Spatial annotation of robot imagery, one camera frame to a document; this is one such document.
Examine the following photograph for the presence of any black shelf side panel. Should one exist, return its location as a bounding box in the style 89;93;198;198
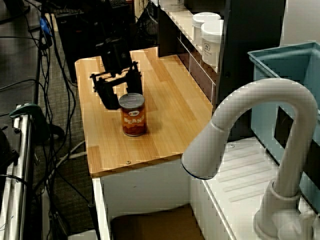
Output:
157;0;181;58

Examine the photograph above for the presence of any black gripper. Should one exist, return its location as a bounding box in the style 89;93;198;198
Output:
89;41;143;111

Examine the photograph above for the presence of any orange beans can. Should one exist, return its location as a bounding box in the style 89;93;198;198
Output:
118;92;146;137

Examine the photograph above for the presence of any white toy kitchen cabinet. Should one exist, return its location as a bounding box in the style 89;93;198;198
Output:
91;159;192;240

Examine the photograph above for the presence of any dark slanted shelf post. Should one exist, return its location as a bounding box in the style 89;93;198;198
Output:
216;0;287;142

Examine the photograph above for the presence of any white curved faucet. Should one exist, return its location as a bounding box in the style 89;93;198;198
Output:
181;77;320;240

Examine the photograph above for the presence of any white cable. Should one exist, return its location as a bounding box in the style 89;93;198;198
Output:
56;139;87;169

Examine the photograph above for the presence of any black device block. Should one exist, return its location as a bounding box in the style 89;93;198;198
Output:
0;127;20;176

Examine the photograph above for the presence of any silver metal frame rail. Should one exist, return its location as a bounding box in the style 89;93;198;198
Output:
0;112;35;240

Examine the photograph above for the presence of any plain white jar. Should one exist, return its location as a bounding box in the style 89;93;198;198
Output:
191;11;223;47

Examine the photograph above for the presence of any blue plastic connector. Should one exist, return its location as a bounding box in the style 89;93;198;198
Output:
39;16;52;37

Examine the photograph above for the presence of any white ribbed drainboard counter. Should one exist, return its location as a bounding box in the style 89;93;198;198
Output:
189;136;320;240

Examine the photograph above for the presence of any white shelf board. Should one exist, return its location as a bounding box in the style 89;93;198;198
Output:
159;9;221;74

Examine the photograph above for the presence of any thick black cable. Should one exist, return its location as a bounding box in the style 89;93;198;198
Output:
48;12;77;156

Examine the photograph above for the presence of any teal plastic bin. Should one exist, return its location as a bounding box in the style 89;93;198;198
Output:
247;41;320;216

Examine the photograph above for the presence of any white container with dark print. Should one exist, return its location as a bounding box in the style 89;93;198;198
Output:
159;0;186;13

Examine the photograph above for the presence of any white jar with printed label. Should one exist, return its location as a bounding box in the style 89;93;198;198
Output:
200;19;225;67

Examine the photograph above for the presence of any black computer tower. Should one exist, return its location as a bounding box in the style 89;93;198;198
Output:
54;7;137;83

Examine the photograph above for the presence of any brown cardboard panel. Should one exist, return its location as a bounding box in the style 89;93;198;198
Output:
110;203;205;240

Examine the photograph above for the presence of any dark brick tile backsplash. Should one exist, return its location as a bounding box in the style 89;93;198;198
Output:
177;36;217;104

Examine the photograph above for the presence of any black keyboard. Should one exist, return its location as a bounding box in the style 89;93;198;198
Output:
55;8;85;17

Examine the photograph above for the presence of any green clamp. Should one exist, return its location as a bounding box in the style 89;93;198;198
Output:
9;102;51;145

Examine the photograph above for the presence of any thin black looped cable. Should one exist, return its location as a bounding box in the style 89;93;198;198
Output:
0;78;51;106

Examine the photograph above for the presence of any black thin rod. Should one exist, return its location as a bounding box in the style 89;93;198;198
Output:
87;203;101;240

